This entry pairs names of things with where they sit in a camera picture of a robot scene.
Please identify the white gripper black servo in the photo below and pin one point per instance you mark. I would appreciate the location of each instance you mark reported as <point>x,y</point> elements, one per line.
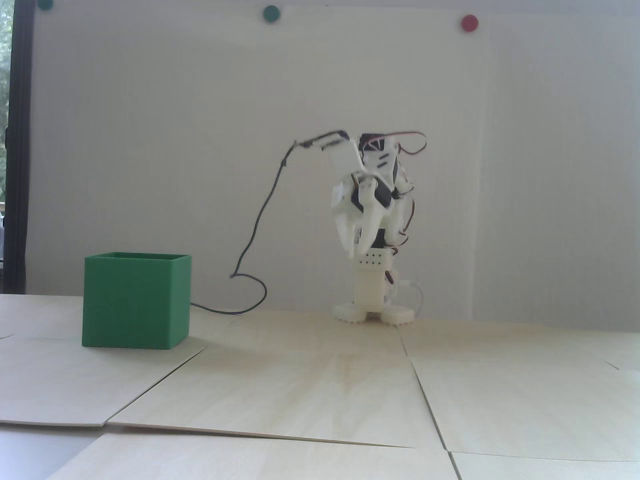
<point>356,212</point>

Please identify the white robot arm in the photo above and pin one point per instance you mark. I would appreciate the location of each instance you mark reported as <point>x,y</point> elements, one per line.
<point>370,290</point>

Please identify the green box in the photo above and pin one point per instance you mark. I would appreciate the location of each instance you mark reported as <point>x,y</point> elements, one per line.
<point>130,300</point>

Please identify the white backdrop sheet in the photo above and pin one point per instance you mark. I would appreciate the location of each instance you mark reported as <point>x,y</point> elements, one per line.
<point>200,125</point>

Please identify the green round magnet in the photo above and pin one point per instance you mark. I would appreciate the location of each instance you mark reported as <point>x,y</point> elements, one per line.
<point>271,13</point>
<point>45,3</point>

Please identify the red round magnet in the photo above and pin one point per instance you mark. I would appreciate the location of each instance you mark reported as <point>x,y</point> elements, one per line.
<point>470,23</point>

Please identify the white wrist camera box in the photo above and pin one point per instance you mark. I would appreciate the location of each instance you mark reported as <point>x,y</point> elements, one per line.
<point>346,157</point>

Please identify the dark window frame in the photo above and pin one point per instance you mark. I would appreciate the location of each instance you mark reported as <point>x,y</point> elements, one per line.
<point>21,150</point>

